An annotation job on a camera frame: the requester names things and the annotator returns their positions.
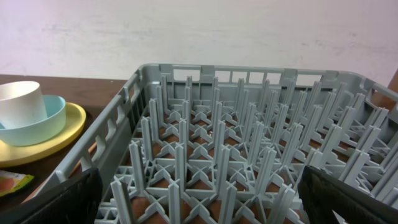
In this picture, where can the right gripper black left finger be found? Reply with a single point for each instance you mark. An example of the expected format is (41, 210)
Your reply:
(75, 200)

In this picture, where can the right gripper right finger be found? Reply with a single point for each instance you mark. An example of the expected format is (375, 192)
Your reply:
(323, 196)

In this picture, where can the green orange snack wrapper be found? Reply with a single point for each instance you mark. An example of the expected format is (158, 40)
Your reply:
(12, 182)

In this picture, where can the grey plastic dishwasher rack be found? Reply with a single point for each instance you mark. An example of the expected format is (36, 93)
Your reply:
(213, 144)

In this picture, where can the light blue bowl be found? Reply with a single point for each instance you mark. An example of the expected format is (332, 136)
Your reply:
(40, 131)

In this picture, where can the yellow plate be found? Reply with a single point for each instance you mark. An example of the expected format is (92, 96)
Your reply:
(15, 155)

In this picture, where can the dark brown serving tray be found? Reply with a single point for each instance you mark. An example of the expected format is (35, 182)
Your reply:
(91, 94)

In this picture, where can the white cup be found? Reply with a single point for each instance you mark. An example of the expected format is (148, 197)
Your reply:
(22, 104)

